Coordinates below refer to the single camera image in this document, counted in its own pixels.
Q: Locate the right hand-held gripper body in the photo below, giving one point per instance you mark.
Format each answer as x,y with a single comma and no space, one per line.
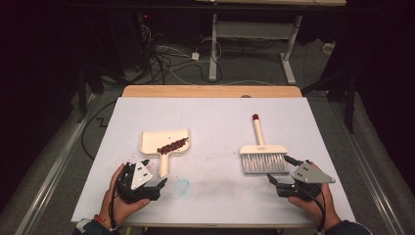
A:
308,176

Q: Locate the cream plastic dustpan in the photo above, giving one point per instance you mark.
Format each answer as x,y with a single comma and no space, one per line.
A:
153,143

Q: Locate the brown debris pile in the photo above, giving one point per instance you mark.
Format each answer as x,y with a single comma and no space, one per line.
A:
171,147

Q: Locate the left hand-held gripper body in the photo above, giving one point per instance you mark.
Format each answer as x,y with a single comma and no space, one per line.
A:
140,178

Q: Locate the cream hand brush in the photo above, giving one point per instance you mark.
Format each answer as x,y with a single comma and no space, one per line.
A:
262,149

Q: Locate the person's right hand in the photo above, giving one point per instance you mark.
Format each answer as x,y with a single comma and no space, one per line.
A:
310,205

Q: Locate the red wristband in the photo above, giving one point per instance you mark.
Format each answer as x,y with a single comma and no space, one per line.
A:
101,220

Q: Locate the metal floor rail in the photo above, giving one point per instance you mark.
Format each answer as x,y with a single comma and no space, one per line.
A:
368,176
52,169

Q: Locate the white metal desk frame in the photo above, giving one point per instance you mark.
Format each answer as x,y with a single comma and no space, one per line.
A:
251,30

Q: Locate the person's left hand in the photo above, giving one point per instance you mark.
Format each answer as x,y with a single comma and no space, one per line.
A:
121,209

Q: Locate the dark metal stand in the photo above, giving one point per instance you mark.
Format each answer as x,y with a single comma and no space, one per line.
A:
349,98

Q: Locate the white power adapter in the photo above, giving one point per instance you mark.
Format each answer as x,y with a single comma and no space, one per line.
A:
195,56

